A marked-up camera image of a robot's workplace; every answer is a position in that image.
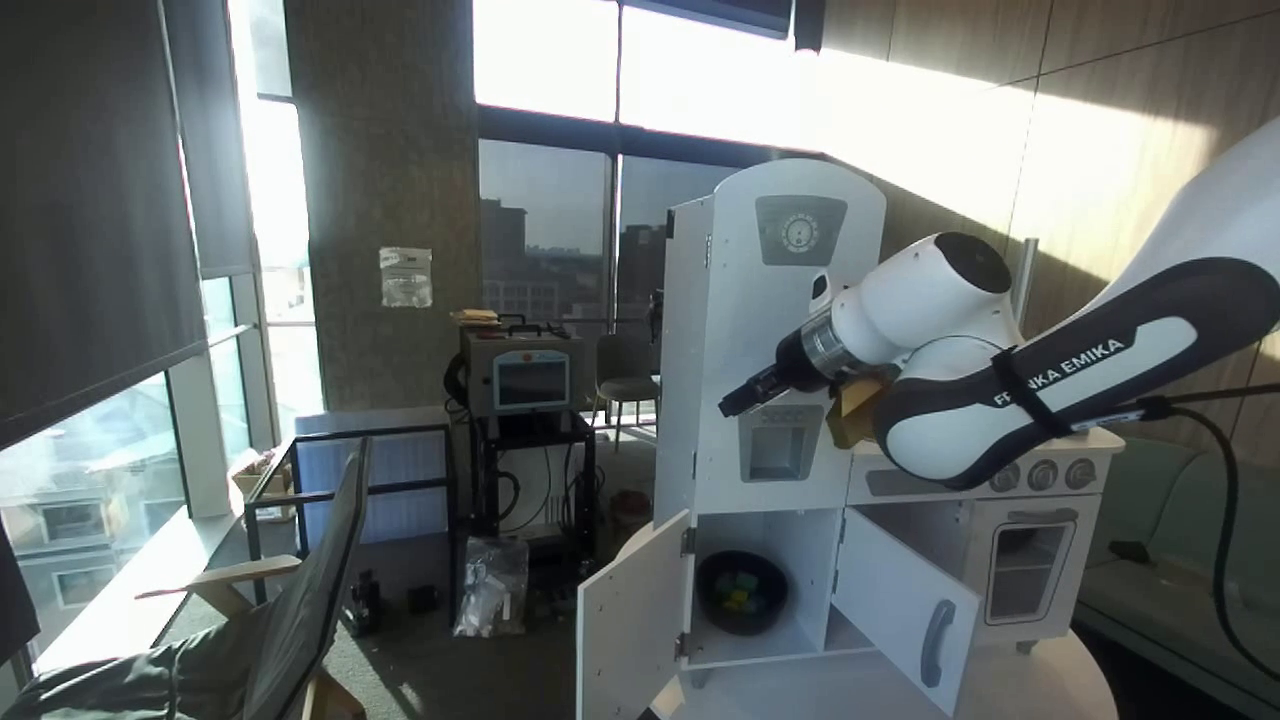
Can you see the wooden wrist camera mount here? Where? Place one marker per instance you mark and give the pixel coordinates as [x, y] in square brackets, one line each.
[853, 405]

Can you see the black metal cart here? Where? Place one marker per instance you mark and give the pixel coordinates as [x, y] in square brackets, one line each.
[532, 481]

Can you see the white fridge door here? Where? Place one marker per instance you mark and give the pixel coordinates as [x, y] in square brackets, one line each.
[630, 621]

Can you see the grey monitor device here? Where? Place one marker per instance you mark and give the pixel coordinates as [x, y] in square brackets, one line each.
[509, 372]

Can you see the white under-sink cabinet door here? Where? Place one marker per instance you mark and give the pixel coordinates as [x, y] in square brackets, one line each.
[903, 590]

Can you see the tall white cabinet door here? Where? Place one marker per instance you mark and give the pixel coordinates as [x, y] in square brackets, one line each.
[781, 239]

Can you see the clear plastic bag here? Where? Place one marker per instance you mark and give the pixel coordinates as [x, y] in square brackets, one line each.
[494, 590]

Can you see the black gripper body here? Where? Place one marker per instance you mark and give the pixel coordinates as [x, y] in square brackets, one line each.
[789, 371]

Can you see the black bowl with food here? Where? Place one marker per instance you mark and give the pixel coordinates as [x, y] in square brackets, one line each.
[743, 595]

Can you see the white toy kitchen cabinet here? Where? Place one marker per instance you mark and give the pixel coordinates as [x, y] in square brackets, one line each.
[800, 532]

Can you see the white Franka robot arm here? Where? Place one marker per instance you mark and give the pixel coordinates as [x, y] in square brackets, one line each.
[966, 394]

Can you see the paper notice on pillar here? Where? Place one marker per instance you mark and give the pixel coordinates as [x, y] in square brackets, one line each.
[407, 278]

